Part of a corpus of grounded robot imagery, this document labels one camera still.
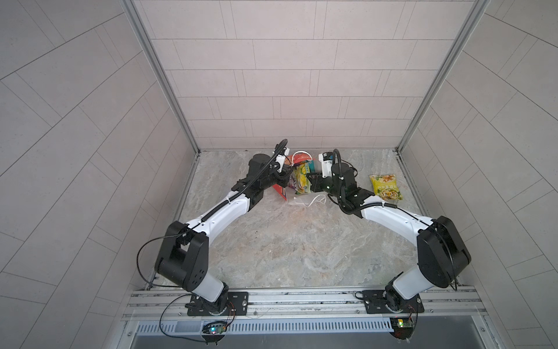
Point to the yellow snack packet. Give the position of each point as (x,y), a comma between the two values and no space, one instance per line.
(386,187)

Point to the aluminium mounting rail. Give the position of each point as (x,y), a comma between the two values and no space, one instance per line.
(306,302)

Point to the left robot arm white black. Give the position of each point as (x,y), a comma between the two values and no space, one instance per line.
(183,257)

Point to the red paper gift bag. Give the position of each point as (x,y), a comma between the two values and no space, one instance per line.
(289,194)

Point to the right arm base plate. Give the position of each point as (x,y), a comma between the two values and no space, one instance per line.
(380,301)

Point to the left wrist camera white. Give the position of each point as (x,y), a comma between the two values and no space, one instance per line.
(281,159)

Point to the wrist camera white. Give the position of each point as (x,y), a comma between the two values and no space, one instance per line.
(326,159)
(281,159)

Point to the right circuit board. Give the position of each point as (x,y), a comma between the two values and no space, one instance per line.
(403,328)

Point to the circuit board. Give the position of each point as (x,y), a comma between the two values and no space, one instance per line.
(215,328)
(403,328)

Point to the green snack packet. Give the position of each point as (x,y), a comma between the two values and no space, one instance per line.
(301,183)

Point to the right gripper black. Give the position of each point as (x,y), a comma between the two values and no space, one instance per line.
(317,184)

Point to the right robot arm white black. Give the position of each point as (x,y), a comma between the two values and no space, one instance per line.
(441,251)

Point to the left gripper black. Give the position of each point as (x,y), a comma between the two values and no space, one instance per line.
(283,174)

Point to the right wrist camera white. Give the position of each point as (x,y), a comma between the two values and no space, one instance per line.
(326,159)

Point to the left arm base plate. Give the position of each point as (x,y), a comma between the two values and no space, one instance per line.
(230,303)

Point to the left circuit board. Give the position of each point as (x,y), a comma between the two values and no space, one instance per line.
(215,328)

